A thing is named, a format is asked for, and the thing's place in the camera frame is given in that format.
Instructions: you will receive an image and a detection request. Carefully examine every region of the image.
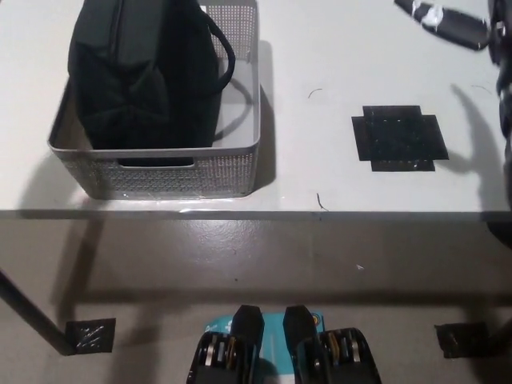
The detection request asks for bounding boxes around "black cross tape patch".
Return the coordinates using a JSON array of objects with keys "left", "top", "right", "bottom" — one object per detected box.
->
[{"left": 351, "top": 104, "right": 450, "bottom": 174}]

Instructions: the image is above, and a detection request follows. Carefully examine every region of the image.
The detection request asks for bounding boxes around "black table leg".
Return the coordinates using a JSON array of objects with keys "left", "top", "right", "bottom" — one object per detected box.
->
[{"left": 0, "top": 267, "right": 77, "bottom": 357}]

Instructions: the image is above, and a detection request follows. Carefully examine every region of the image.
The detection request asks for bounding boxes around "black rounded object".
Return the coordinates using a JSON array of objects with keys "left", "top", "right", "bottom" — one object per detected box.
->
[{"left": 484, "top": 221, "right": 512, "bottom": 246}]

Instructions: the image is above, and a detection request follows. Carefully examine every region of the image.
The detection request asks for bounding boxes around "clear tape strip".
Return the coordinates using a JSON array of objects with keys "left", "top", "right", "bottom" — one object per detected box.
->
[{"left": 82, "top": 191, "right": 291, "bottom": 214}]

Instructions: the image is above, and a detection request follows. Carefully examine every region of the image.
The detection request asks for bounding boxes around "grey perforated plastic basket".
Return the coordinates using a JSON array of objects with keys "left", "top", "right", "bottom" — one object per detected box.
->
[{"left": 46, "top": 0, "right": 263, "bottom": 200}]

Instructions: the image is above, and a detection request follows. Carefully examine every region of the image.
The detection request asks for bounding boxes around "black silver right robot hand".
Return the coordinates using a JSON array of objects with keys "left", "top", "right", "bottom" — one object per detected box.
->
[{"left": 394, "top": 0, "right": 512, "bottom": 87}]

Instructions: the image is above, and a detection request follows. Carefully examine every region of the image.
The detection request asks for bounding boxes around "black teal robot body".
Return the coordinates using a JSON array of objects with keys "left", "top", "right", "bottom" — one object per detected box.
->
[{"left": 186, "top": 303, "right": 381, "bottom": 384}]

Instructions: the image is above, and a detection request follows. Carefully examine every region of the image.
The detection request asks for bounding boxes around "black fabric backpack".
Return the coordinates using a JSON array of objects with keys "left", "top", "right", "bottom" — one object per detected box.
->
[{"left": 66, "top": 0, "right": 254, "bottom": 168}]

